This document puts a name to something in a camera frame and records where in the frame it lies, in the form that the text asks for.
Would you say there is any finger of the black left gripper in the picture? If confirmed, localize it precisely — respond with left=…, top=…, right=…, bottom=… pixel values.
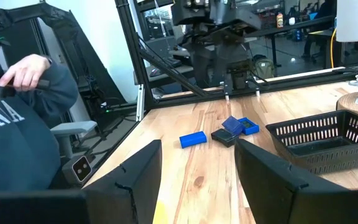
left=211, top=0, right=262, bottom=32
left=171, top=0, right=211, bottom=26

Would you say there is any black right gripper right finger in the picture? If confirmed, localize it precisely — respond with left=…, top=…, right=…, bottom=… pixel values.
left=234, top=138, right=358, bottom=224

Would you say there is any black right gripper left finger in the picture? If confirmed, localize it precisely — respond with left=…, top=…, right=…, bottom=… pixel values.
left=0, top=139, right=163, bottom=224

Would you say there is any blue ink pad case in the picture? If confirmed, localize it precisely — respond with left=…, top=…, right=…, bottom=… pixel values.
left=221, top=116, right=260, bottom=136
left=179, top=131, right=208, bottom=149

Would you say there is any dark ink pad case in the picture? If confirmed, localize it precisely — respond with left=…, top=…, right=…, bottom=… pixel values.
left=210, top=128, right=239, bottom=148

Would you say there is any grey office chair armrest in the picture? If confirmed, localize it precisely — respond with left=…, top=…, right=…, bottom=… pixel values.
left=50, top=120, right=98, bottom=159

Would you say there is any orange bottle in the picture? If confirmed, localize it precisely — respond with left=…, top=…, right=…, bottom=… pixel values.
left=275, top=11, right=285, bottom=29

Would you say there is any black keyboard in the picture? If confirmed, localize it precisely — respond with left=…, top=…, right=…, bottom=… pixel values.
left=165, top=57, right=183, bottom=68

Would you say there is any black desk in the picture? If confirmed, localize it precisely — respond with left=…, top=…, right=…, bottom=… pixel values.
left=246, top=14, right=337, bottom=68

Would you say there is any olive backpack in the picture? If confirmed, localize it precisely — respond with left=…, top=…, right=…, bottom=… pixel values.
left=252, top=54, right=275, bottom=79

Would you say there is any blue crate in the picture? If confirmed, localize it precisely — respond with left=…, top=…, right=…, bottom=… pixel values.
left=291, top=29, right=305, bottom=42

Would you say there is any black slotted plastic basket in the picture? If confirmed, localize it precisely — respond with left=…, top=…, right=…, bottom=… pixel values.
left=265, top=109, right=358, bottom=175

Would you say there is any person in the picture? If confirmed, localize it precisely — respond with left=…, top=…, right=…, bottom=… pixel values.
left=0, top=54, right=80, bottom=192
left=301, top=0, right=334, bottom=60

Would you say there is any round wooden lamp base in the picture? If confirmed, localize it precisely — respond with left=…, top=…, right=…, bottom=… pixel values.
left=336, top=91, right=358, bottom=123

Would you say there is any person's hand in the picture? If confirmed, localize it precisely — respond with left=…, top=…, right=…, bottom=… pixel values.
left=0, top=54, right=52, bottom=93

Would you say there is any small grey camera box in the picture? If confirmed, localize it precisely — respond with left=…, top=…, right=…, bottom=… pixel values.
left=62, top=154, right=93, bottom=188

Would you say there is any black aluminium table frame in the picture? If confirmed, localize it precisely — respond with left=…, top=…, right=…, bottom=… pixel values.
left=0, top=0, right=358, bottom=187

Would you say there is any silver frame bracket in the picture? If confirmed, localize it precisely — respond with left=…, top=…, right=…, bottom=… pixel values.
left=135, top=83, right=145, bottom=123

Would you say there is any yellow hanging cable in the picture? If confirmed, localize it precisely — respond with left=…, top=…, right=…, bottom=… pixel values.
left=329, top=27, right=337, bottom=69

